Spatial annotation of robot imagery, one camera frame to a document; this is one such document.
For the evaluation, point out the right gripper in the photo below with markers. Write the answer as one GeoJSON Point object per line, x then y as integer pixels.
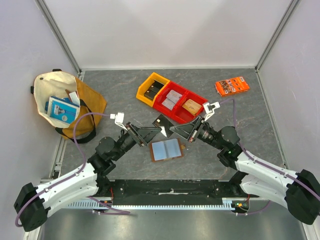
{"type": "Point", "coordinates": [195, 129]}

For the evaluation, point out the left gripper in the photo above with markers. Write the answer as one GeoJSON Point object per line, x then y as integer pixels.
{"type": "Point", "coordinates": [142, 135]}

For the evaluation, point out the black credit card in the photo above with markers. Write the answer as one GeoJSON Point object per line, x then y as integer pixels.
{"type": "Point", "coordinates": [162, 122]}

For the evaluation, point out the brown leather card holder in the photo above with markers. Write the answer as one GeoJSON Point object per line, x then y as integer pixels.
{"type": "Point", "coordinates": [165, 150]}

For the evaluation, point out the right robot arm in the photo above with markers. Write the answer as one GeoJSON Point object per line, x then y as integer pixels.
{"type": "Point", "coordinates": [298, 192]}

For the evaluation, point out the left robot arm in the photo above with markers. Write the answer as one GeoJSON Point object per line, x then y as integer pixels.
{"type": "Point", "coordinates": [35, 204]}

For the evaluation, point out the red bin with gold cards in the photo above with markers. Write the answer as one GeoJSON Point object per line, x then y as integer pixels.
{"type": "Point", "coordinates": [181, 115]}

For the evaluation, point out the gold card stack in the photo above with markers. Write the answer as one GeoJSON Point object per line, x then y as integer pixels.
{"type": "Point", "coordinates": [192, 107]}

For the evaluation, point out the red bin with silver cards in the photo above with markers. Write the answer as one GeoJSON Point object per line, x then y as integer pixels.
{"type": "Point", "coordinates": [171, 86]}

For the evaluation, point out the silver card stack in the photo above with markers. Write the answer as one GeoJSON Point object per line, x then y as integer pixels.
{"type": "Point", "coordinates": [171, 99]}

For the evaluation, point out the black card stack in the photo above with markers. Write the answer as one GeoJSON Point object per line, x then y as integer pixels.
{"type": "Point", "coordinates": [154, 88]}

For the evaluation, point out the yellow plastic bin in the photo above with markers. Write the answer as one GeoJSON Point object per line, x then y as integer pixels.
{"type": "Point", "coordinates": [146, 84]}

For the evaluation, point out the orange printed box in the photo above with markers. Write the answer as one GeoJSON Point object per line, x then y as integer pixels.
{"type": "Point", "coordinates": [231, 86]}

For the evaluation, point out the blue and white booklet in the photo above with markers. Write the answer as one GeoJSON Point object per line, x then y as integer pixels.
{"type": "Point", "coordinates": [62, 110]}

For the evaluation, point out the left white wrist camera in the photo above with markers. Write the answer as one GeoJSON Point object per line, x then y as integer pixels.
{"type": "Point", "coordinates": [118, 119]}

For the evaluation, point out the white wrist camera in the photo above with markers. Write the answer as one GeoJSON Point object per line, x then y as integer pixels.
{"type": "Point", "coordinates": [209, 109]}
{"type": "Point", "coordinates": [118, 119]}

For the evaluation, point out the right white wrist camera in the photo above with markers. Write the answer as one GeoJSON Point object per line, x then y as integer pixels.
{"type": "Point", "coordinates": [209, 109]}

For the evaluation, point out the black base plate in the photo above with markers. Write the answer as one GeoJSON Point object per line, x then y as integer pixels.
{"type": "Point", "coordinates": [206, 187]}

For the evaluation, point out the aluminium frame rail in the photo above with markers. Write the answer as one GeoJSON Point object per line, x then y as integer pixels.
{"type": "Point", "coordinates": [170, 201]}

